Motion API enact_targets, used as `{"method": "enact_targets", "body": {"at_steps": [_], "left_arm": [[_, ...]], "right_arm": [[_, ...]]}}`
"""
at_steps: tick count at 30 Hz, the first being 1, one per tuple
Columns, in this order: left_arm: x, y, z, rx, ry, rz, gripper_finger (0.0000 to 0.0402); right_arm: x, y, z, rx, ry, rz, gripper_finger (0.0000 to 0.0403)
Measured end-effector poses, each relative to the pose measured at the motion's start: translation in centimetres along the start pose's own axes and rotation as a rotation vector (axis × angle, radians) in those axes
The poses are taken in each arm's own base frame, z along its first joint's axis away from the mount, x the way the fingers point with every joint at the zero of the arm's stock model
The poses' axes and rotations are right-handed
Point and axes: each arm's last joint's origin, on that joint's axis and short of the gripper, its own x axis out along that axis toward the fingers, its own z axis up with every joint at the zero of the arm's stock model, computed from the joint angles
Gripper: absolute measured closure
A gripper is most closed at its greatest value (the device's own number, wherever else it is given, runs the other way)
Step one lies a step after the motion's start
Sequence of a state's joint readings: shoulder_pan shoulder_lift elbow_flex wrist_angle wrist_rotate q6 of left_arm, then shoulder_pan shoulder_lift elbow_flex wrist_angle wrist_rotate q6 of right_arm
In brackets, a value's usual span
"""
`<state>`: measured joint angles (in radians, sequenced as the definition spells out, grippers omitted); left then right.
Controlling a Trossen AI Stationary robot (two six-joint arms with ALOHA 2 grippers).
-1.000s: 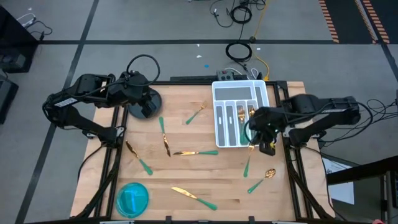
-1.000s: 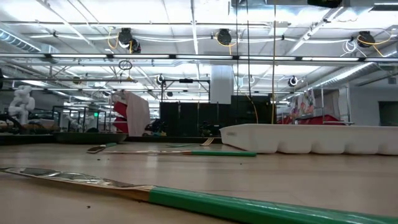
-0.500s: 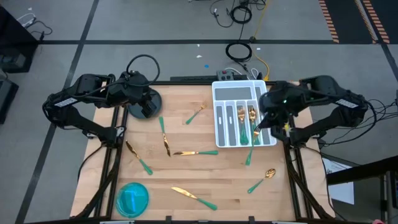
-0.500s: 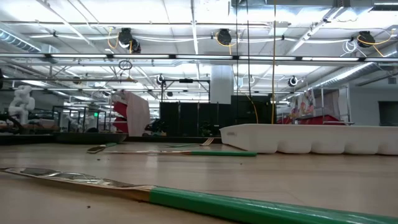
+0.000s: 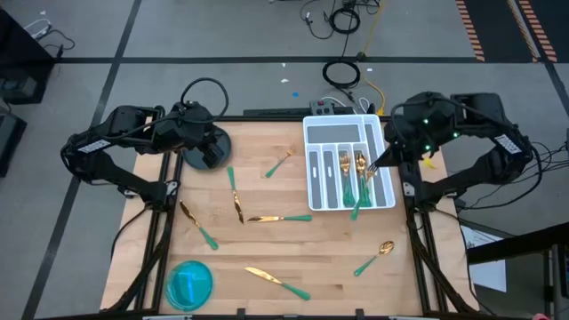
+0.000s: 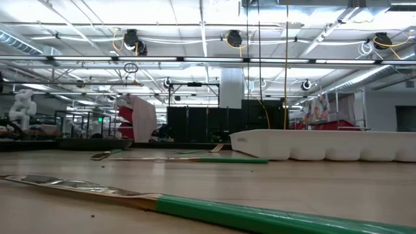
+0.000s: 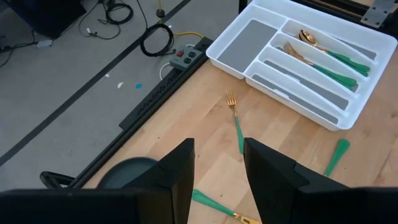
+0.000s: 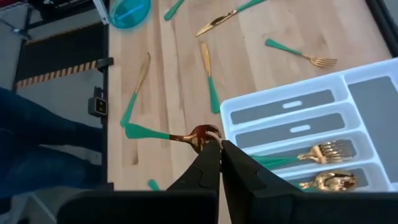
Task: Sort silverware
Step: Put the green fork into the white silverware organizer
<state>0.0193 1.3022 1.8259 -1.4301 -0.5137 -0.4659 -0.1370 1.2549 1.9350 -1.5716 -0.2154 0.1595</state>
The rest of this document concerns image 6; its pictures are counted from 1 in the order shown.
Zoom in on overhead light bar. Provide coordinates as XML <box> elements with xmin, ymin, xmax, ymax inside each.
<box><xmin>0</xmin><ymin>55</ymin><xmax>416</xmax><ymax>65</ymax></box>

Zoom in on black frame rack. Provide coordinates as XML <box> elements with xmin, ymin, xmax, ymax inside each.
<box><xmin>54</xmin><ymin>110</ymin><xmax>113</xmax><ymax>139</ymax></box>

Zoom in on metal shelf rack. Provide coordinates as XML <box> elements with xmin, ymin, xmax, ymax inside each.
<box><xmin>302</xmin><ymin>90</ymin><xmax>370</xmax><ymax>131</ymax></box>

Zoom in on gold fork green handle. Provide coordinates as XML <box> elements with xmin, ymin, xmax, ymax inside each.
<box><xmin>174</xmin><ymin>144</ymin><xmax>224</xmax><ymax>155</ymax></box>

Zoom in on pink panel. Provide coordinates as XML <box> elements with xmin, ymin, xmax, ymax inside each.
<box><xmin>129</xmin><ymin>95</ymin><xmax>158</xmax><ymax>143</ymax></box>

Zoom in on dark machine with green parts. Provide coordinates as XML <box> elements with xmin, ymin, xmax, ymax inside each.
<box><xmin>149</xmin><ymin>124</ymin><xmax>176</xmax><ymax>143</ymax></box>

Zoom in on black table edge rail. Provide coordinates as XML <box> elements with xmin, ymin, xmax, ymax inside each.
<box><xmin>0</xmin><ymin>139</ymin><xmax>232</xmax><ymax>152</ymax></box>

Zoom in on silver air duct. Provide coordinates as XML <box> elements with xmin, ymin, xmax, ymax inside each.
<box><xmin>0</xmin><ymin>31</ymin><xmax>45</xmax><ymax>56</ymax></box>
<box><xmin>320</xmin><ymin>64</ymin><xmax>416</xmax><ymax>95</ymax></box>

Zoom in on black monitor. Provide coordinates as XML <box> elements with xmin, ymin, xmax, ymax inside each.
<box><xmin>395</xmin><ymin>105</ymin><xmax>416</xmax><ymax>133</ymax></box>

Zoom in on white cutlery organizer tray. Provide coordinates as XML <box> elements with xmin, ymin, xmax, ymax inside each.
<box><xmin>229</xmin><ymin>129</ymin><xmax>416</xmax><ymax>163</ymax></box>

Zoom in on colourful posters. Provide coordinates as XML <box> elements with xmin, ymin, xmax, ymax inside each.
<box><xmin>304</xmin><ymin>93</ymin><xmax>330</xmax><ymax>122</ymax></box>

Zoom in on black hanging cable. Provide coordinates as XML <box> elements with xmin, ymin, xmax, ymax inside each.
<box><xmin>256</xmin><ymin>0</ymin><xmax>262</xmax><ymax>105</ymax></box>

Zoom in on black cabinet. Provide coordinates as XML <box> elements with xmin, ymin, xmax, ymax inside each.
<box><xmin>240</xmin><ymin>99</ymin><xmax>289</xmax><ymax>131</ymax></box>

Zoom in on white pillar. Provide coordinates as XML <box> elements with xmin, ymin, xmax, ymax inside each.
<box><xmin>220</xmin><ymin>67</ymin><xmax>245</xmax><ymax>110</ymax></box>

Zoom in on gold knife green handle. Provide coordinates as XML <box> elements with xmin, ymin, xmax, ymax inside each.
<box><xmin>90</xmin><ymin>148</ymin><xmax>124</xmax><ymax>161</ymax></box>
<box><xmin>0</xmin><ymin>174</ymin><xmax>416</xmax><ymax>234</ymax></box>
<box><xmin>110</xmin><ymin>157</ymin><xmax>270</xmax><ymax>164</ymax></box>

